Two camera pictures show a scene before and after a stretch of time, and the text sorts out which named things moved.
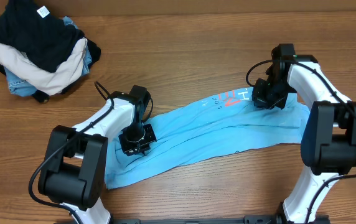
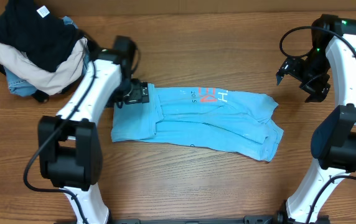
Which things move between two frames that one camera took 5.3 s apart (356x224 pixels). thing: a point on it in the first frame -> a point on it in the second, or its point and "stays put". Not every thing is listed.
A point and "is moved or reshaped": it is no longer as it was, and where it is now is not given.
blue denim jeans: (18, 87) stays put
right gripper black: (266, 100) -> (298, 78)
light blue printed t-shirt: (231, 121) is moved or reshaped
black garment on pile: (25, 26) stays put
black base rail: (248, 219) stays put
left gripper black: (130, 149) -> (141, 92)
